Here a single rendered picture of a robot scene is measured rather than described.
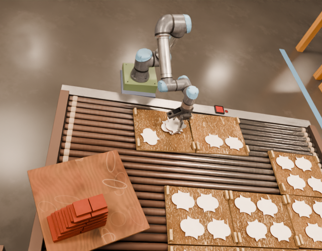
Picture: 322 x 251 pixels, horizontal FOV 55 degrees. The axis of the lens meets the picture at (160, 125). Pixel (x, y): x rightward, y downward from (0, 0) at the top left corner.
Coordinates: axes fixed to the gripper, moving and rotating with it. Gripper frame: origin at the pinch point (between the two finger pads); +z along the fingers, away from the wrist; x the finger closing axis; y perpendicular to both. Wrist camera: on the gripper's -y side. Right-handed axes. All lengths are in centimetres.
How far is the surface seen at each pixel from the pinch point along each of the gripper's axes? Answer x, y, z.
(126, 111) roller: 21.0, -29.2, 4.9
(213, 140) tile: -14.2, 26.4, 4.1
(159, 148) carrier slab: -14.1, -15.7, 4.0
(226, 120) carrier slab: 3.3, 46.8, 5.1
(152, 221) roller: -60, -35, 7
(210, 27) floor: 259, 187, 96
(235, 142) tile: -17.8, 43.7, 4.5
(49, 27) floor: 243, -60, 91
